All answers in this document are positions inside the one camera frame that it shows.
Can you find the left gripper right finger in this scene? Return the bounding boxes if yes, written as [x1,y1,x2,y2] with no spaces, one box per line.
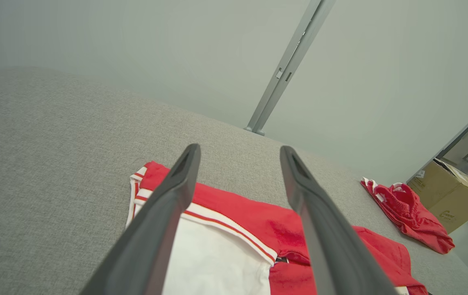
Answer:
[279,145,399,295]

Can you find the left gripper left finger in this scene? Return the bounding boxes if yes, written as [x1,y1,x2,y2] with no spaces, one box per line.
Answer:
[79,143,202,295]

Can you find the red and white jersey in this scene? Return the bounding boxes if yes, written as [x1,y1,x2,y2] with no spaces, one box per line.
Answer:
[125,161,429,295]

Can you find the red shorts with white trim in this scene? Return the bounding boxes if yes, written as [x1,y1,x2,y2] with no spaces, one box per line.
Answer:
[360,177,456,255]

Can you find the brown cardboard box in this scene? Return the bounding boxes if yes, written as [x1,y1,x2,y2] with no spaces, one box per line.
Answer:
[407,159,468,234]

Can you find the grey metal bracket right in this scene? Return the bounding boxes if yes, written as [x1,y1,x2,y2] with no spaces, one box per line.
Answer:
[407,98,468,183]

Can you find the grey metal post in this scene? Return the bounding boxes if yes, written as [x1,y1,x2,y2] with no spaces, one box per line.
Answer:
[244,0,337,137]

